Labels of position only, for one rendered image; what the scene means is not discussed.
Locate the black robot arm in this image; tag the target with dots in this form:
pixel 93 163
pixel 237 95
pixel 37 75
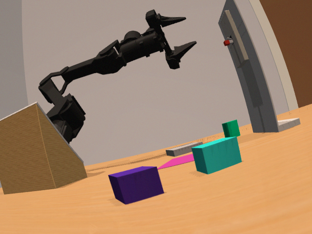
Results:
pixel 67 115

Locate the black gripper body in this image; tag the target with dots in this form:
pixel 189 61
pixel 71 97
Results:
pixel 153 43

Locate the teal rectangular block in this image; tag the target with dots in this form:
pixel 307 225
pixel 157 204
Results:
pixel 216 155

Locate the green cube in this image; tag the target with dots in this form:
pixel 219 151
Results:
pixel 231 129

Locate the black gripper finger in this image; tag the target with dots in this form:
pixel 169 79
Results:
pixel 181 50
pixel 165 21

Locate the pink translucent square zone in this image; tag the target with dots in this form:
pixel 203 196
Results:
pixel 178 161

